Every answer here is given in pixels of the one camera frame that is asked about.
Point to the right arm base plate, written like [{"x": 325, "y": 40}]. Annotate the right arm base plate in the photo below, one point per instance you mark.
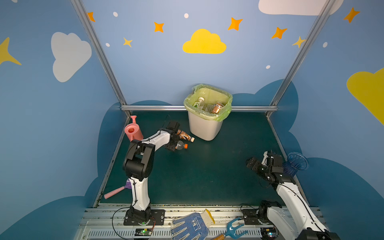
[{"x": 251, "y": 217}]

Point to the aluminium frame post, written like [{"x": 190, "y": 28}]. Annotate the aluminium frame post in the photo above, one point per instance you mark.
[
  {"x": 87, "y": 24},
  {"x": 311, "y": 38}
]

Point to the clear blue plastic cup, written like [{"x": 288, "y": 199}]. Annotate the clear blue plastic cup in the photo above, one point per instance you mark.
[{"x": 295, "y": 162}]

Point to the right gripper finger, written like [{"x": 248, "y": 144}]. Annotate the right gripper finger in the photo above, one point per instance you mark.
[
  {"x": 253, "y": 163},
  {"x": 260, "y": 172}
]

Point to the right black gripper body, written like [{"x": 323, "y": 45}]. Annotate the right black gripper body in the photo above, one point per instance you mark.
[{"x": 259, "y": 166}]

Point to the teal toy garden fork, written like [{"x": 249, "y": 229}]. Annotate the teal toy garden fork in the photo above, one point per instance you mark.
[{"x": 231, "y": 231}]

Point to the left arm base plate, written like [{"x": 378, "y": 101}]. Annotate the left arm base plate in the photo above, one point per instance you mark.
[{"x": 156, "y": 216}]

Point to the left green circuit board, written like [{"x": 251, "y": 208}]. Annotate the left green circuit board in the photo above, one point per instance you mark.
[{"x": 143, "y": 232}]

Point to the brown bottle white cap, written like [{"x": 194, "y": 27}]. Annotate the brown bottle white cap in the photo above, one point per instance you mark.
[{"x": 217, "y": 107}]

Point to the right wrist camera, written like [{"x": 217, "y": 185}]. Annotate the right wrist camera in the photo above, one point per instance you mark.
[{"x": 265, "y": 158}]

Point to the right green circuit board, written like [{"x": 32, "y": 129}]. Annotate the right green circuit board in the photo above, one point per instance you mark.
[{"x": 269, "y": 233}]

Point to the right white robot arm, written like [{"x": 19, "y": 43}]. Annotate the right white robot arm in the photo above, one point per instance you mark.
[{"x": 303, "y": 225}]

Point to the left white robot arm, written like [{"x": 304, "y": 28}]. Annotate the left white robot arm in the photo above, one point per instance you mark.
[{"x": 138, "y": 165}]

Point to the blue dotted work glove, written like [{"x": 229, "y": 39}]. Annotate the blue dotted work glove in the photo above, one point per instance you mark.
[{"x": 194, "y": 226}]

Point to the purple toy shovel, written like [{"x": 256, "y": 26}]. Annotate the purple toy shovel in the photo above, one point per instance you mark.
[{"x": 116, "y": 191}]

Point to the clear bottle lime label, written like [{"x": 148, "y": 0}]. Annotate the clear bottle lime label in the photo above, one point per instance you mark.
[{"x": 199, "y": 103}]

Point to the brown label bottle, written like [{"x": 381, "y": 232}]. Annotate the brown label bottle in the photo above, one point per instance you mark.
[{"x": 184, "y": 136}]

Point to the clear bottle orange label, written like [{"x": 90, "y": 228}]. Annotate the clear bottle orange label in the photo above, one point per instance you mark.
[{"x": 181, "y": 145}]

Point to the right aluminium frame post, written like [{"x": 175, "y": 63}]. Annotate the right aluminium frame post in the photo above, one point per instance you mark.
[{"x": 311, "y": 38}]

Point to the white plastic waste bin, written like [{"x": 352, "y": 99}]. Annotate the white plastic waste bin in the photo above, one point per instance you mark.
[{"x": 203, "y": 129}]

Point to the left aluminium frame post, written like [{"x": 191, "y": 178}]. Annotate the left aluminium frame post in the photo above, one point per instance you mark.
[{"x": 87, "y": 24}]

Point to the green bin liner bag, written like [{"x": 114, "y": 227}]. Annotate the green bin liner bag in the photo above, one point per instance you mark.
[{"x": 211, "y": 95}]

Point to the green circuit board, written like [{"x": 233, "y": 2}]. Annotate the green circuit board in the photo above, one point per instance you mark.
[
  {"x": 143, "y": 232},
  {"x": 269, "y": 233}
]

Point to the pink toy watering can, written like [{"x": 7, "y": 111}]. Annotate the pink toy watering can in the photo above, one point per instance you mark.
[{"x": 133, "y": 130}]

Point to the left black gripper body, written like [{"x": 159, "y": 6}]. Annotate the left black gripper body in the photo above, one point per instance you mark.
[{"x": 175, "y": 137}]

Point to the horizontal aluminium frame bar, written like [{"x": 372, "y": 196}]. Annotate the horizontal aluminium frame bar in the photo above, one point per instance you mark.
[{"x": 182, "y": 108}]

